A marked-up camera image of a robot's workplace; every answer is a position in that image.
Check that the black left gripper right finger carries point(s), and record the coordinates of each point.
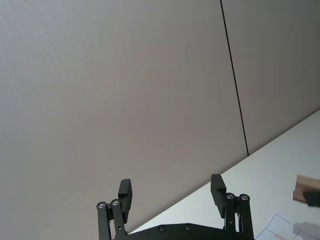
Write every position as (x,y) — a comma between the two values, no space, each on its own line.
(218,192)

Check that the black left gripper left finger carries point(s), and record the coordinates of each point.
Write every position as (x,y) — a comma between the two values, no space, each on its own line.
(124,200)

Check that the white paper with red lines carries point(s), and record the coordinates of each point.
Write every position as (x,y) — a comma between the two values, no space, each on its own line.
(277,226)

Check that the brown wooden block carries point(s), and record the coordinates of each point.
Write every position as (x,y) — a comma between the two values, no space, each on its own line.
(301,186)

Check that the small black object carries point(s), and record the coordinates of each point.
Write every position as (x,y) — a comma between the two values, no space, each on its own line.
(312,198)

